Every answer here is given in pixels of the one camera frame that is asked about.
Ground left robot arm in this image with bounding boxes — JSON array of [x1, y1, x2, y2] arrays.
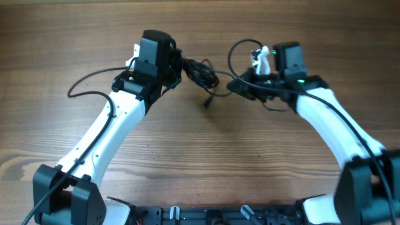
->
[[23, 30, 183, 224]]

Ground right camera cable black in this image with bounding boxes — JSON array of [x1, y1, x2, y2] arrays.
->
[[227, 38, 398, 225]]

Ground camera cable black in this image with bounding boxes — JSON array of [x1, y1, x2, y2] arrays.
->
[[21, 57, 138, 225], [227, 38, 398, 225]]

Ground left camera cable black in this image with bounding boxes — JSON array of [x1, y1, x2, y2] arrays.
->
[[21, 57, 138, 225]]

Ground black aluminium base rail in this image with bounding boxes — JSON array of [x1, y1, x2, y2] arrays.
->
[[131, 204, 310, 225]]

